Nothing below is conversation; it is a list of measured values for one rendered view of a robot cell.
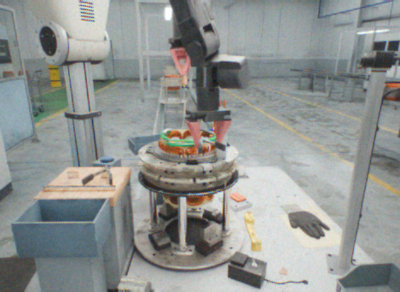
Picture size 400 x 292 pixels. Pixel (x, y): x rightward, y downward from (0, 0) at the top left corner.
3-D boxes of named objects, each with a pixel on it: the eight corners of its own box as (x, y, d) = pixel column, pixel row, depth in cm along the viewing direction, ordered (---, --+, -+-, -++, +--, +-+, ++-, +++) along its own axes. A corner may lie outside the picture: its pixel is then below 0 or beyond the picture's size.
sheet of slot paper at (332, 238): (356, 245, 98) (356, 244, 98) (301, 248, 97) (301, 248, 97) (312, 201, 127) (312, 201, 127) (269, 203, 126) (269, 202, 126)
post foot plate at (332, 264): (327, 272, 86) (327, 271, 86) (325, 254, 94) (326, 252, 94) (362, 280, 83) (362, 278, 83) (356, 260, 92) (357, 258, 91)
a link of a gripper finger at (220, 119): (231, 148, 74) (232, 112, 72) (205, 152, 72) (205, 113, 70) (221, 143, 81) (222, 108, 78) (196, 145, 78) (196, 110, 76)
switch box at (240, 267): (260, 289, 80) (261, 272, 78) (227, 277, 84) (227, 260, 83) (266, 275, 85) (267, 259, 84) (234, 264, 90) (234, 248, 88)
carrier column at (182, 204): (186, 254, 91) (186, 193, 84) (178, 254, 91) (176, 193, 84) (187, 249, 93) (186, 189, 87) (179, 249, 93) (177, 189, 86)
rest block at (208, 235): (200, 241, 94) (200, 226, 92) (211, 234, 97) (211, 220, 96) (209, 247, 91) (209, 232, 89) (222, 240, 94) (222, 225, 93)
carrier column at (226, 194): (229, 233, 101) (231, 178, 95) (222, 233, 101) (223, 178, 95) (228, 229, 103) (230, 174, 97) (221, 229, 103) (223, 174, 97)
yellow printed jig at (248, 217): (263, 251, 96) (263, 242, 95) (251, 251, 96) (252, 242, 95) (252, 215, 117) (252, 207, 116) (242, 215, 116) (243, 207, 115)
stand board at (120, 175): (114, 206, 71) (113, 197, 70) (34, 207, 71) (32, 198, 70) (131, 173, 90) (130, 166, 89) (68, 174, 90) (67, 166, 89)
